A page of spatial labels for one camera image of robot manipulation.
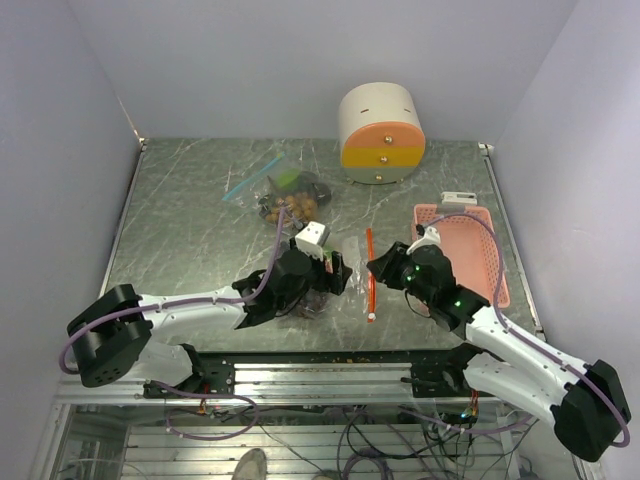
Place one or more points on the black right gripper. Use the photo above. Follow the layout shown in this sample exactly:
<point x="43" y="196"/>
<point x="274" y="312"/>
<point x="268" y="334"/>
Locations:
<point x="385" y="268"/>

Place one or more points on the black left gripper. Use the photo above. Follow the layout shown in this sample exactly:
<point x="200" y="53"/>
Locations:
<point x="328" y="281"/>

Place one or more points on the orange zip top bag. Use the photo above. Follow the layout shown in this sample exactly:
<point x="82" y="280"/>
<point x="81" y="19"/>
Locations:
<point x="355" y="302"/>

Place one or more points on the pink perforated plastic basket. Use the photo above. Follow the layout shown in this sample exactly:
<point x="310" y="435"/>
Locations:
<point x="467" y="244"/>

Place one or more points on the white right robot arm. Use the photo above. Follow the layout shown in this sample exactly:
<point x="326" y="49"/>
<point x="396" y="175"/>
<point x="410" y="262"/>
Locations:
<point x="583" y="403"/>

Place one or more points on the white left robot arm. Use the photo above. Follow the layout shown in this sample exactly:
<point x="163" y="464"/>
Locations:
<point x="123" y="333"/>

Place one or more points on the fake brown longan bunch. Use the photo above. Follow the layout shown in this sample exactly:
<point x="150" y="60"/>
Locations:
<point x="300" y="208"/>

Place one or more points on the blue zip top bag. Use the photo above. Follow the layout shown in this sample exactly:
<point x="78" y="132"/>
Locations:
<point x="261" y="183"/>

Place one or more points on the fake green vegetable piece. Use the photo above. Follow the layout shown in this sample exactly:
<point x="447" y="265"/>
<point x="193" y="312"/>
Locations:
<point x="287" y="180"/>

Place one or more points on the small white plastic clip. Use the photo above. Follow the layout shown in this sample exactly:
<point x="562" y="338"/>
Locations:
<point x="459" y="198"/>

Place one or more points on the round mini drawer cabinet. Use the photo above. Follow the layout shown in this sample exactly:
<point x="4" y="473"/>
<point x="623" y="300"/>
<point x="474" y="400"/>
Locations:
<point x="381" y="138"/>

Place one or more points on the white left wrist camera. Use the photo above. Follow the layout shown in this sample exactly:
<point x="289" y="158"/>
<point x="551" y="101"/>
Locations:
<point x="311" y="240"/>

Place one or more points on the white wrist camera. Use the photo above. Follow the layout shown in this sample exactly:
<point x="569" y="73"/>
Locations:
<point x="430" y="237"/>
<point x="311" y="240"/>

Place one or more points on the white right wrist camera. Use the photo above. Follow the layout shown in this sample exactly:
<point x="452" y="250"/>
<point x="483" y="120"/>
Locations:
<point x="430" y="237"/>

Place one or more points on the aluminium rail frame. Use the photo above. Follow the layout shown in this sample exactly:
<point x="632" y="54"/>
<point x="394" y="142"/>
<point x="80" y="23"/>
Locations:
<point x="344" y="416"/>

